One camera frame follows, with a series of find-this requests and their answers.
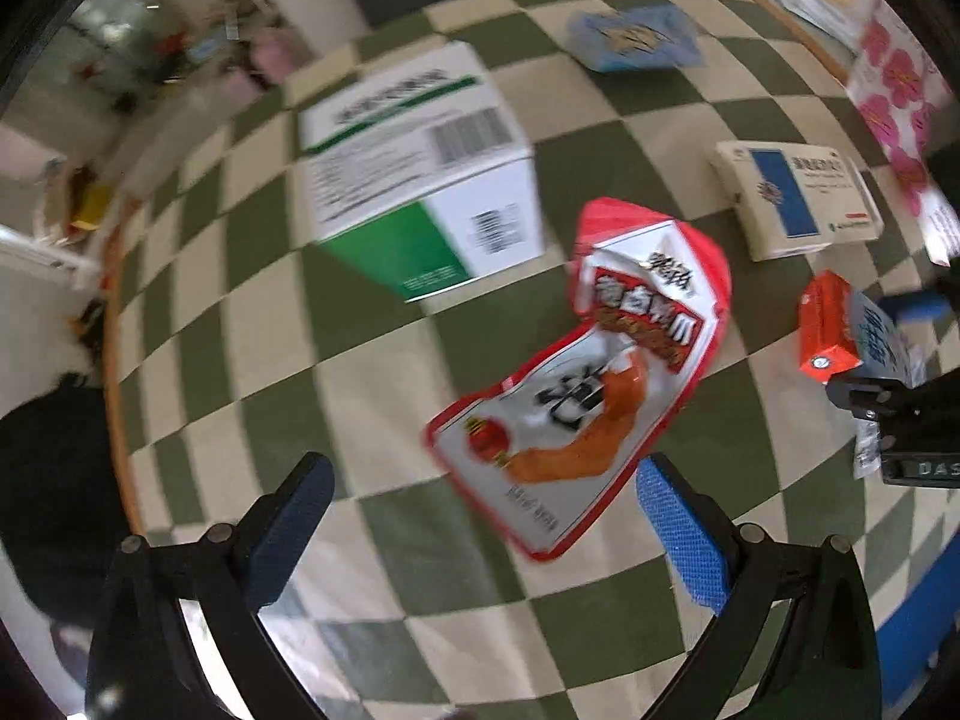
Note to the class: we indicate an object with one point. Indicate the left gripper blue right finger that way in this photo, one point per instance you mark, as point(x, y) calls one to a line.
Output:
point(685, 523)

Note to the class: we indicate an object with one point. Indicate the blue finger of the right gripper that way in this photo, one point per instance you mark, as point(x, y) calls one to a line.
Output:
point(915, 307)

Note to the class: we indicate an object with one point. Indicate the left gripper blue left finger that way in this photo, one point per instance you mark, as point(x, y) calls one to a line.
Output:
point(279, 527)

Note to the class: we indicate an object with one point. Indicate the orange blue small box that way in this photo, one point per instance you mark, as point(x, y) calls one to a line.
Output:
point(843, 330)

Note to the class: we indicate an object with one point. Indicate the white box blue rectangle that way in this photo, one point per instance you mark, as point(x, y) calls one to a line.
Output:
point(795, 199)

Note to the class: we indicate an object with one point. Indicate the red white snack bag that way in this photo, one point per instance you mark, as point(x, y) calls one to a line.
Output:
point(543, 452)

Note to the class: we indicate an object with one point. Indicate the blue cartoon snack packet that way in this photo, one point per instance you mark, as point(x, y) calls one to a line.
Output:
point(655, 37)

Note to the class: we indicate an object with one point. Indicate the green white medicine box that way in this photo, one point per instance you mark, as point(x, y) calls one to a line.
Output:
point(420, 176)

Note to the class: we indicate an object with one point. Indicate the pink flower paper bag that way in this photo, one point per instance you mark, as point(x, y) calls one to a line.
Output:
point(898, 89)

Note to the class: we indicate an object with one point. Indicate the green white checkered mat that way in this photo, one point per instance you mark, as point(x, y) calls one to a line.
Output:
point(242, 346)

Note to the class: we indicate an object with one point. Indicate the chair with black jacket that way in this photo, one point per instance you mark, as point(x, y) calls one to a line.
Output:
point(62, 512)

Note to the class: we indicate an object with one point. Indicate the pink suitcase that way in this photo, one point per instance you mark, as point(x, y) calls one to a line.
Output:
point(278, 52)

